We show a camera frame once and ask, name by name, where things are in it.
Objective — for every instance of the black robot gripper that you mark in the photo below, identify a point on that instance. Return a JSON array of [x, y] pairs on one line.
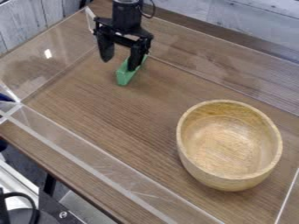
[[135, 38]]

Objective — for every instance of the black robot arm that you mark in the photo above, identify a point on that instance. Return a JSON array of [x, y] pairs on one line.
[[127, 13]]

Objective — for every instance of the clear acrylic enclosure walls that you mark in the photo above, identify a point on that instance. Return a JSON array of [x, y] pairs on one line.
[[104, 137]]

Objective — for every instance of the light wooden bowl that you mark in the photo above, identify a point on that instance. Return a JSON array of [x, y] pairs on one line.
[[228, 143]]

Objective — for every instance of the blue object at left edge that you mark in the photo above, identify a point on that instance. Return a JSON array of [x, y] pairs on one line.
[[5, 98]]

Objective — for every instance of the green rectangular block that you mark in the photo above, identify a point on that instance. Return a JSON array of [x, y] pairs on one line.
[[123, 74]]

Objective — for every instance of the black table leg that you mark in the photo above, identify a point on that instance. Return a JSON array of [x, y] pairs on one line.
[[49, 184]]

